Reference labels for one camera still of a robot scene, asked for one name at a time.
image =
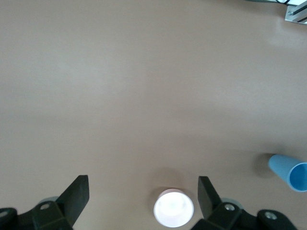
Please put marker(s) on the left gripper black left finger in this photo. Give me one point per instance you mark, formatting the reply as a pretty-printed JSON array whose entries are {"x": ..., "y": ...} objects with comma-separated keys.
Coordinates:
[{"x": 64, "y": 206}]

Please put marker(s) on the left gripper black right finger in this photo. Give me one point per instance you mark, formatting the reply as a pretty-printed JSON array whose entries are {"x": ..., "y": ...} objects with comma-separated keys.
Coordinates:
[{"x": 216, "y": 213}]

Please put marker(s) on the pale pink bowl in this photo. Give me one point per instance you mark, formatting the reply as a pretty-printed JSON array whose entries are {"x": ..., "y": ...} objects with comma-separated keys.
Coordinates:
[{"x": 173, "y": 208}]

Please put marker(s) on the blue plastic cup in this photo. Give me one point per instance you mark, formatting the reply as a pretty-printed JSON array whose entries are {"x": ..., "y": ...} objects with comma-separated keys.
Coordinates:
[{"x": 283, "y": 167}]

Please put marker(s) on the aluminium corner bracket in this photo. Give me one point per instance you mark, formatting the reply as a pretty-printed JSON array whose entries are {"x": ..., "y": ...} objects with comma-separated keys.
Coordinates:
[{"x": 296, "y": 13}]

